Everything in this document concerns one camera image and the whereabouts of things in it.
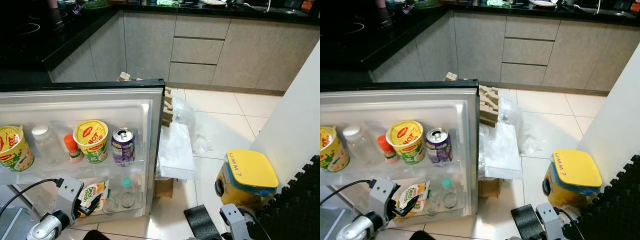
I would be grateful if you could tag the green cloth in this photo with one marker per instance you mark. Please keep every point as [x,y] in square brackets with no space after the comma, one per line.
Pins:
[168,2]
[498,3]

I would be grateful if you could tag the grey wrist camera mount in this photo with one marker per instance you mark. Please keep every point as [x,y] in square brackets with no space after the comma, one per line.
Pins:
[382,197]
[232,220]
[548,220]
[67,195]

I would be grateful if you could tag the yellow lid storage container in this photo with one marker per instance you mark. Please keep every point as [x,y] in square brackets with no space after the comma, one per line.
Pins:
[577,170]
[252,170]

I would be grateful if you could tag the clear bottle white cap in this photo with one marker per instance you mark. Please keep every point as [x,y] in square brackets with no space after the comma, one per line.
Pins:
[42,132]
[352,132]

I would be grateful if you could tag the moulded pulp packaging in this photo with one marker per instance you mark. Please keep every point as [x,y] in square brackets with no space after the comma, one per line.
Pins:
[168,107]
[489,107]

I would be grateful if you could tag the clear bottle teal cap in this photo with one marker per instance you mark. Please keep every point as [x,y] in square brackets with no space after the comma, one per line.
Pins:
[448,190]
[126,190]

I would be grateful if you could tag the black ribbed mat piece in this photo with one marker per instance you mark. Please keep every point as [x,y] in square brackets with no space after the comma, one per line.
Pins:
[525,222]
[202,222]

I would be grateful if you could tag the small cardboard box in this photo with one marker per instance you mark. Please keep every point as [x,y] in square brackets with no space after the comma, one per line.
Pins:
[163,187]
[488,187]

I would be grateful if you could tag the grey kitchen cabinet counter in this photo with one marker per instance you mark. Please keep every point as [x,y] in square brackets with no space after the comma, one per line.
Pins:
[530,50]
[200,50]

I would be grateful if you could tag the Peel Fresh juice carton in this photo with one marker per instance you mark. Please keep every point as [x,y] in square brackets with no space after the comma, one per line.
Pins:
[412,191]
[95,190]

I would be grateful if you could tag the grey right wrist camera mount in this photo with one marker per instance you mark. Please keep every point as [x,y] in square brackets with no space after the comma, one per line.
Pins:
[548,220]
[232,220]

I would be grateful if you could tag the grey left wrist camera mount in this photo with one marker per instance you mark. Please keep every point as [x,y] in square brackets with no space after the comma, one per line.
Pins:
[67,195]
[382,197]

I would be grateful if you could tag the small orange cap bottle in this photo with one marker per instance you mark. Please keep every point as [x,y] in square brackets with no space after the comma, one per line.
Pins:
[385,145]
[71,143]

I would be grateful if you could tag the clear glass bottle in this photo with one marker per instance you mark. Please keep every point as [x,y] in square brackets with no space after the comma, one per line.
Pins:
[433,204]
[111,203]

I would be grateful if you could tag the white counter plate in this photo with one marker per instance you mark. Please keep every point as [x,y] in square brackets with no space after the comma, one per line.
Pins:
[214,2]
[544,3]

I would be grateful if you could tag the clear plastic bag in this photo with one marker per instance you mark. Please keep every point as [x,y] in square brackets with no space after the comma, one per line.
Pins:
[200,135]
[530,137]

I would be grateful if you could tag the purple drink can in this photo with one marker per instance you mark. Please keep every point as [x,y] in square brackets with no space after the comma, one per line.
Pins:
[439,147]
[123,147]

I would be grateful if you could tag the yellow Hot Cup noodle cup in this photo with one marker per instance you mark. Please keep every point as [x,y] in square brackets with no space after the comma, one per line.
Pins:
[15,150]
[91,137]
[332,152]
[405,140]

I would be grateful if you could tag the white foam sheet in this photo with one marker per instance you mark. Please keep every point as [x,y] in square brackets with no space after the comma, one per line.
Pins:
[500,152]
[176,152]

